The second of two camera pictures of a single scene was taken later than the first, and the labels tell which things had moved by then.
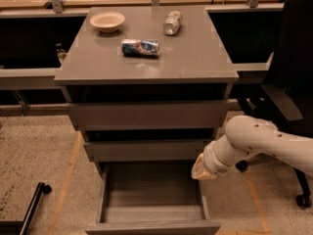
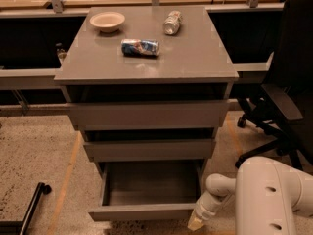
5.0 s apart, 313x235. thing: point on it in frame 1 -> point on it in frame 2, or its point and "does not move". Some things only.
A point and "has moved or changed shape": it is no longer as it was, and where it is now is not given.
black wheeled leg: (12, 227) does not move
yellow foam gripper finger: (199, 170) -> (195, 222)
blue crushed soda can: (141, 47) does not move
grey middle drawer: (142, 151) does not move
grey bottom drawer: (151, 198) has moved or changed shape
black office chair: (287, 93) does not move
